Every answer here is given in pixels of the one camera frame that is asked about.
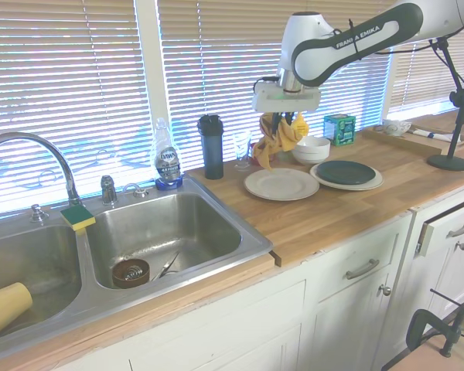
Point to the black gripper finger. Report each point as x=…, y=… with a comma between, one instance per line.
x=289, y=118
x=275, y=121

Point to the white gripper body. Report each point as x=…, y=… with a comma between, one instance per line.
x=286, y=101

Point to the yellow terry cloth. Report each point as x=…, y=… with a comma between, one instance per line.
x=284, y=137

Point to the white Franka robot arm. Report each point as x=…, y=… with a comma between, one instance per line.
x=371, y=35

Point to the white gold-rimmed plate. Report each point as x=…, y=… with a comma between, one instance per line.
x=281, y=185
x=375, y=181

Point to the dark green plate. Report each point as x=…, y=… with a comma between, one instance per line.
x=346, y=172

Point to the clear drinking glass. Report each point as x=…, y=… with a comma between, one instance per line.
x=242, y=147

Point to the green cardboard box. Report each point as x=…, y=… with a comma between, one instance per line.
x=340, y=131

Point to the dark shaker bottle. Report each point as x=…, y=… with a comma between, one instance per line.
x=212, y=154

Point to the white window blind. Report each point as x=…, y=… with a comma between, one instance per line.
x=417, y=77
x=62, y=77
x=216, y=58

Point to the patterned white bowl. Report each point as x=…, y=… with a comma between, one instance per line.
x=396, y=127

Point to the Dawn dish soap bottle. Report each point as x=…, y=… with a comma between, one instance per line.
x=168, y=162

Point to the wooden tray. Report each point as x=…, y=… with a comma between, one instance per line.
x=406, y=143

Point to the white blue-banded utensil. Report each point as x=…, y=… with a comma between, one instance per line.
x=441, y=136

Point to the stainless steel double sink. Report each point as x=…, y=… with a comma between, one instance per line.
x=158, y=228

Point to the metal tongs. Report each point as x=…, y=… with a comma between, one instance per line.
x=170, y=263

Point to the white open drawer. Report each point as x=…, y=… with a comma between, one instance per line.
x=433, y=232

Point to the round metal cabinet knob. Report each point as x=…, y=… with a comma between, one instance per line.
x=462, y=246
x=386, y=290

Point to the white kitchen cabinet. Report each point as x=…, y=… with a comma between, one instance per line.
x=255, y=328

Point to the chrome gooseneck faucet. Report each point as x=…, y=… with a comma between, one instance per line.
x=63, y=162

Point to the brown round bowl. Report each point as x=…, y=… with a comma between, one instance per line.
x=120, y=276

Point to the yellow green sponge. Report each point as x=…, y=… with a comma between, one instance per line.
x=77, y=217

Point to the black clamp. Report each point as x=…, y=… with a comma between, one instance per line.
x=415, y=328

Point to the chrome sink knob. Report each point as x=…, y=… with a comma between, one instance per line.
x=36, y=214

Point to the yellow plastic cup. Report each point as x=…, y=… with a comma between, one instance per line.
x=4, y=309

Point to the white window frame post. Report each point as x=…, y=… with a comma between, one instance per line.
x=151, y=58

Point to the black camera stand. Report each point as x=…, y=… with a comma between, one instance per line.
x=448, y=162

